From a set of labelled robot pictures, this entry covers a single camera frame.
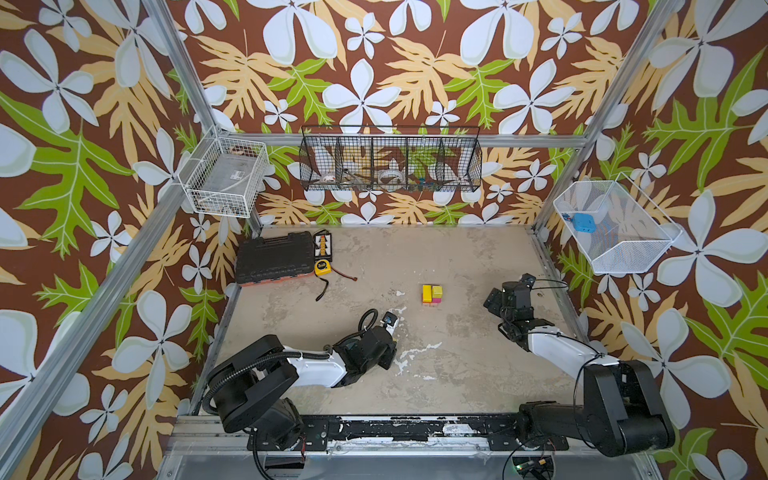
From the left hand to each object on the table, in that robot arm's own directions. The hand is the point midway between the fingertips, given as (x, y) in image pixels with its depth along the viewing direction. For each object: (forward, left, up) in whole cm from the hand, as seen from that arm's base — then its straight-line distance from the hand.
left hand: (391, 337), depth 89 cm
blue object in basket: (+25, -56, +24) cm, 66 cm away
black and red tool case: (+30, +42, 0) cm, 52 cm away
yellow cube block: (+14, -15, +5) cm, 21 cm away
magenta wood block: (+12, -15, +1) cm, 20 cm away
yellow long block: (+14, -12, +2) cm, 19 cm away
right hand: (+11, -34, +6) cm, 36 cm away
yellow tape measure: (+26, +24, 0) cm, 35 cm away
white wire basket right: (+21, -63, +26) cm, 71 cm away
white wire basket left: (+36, +50, +32) cm, 69 cm away
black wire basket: (+51, 0, +28) cm, 58 cm away
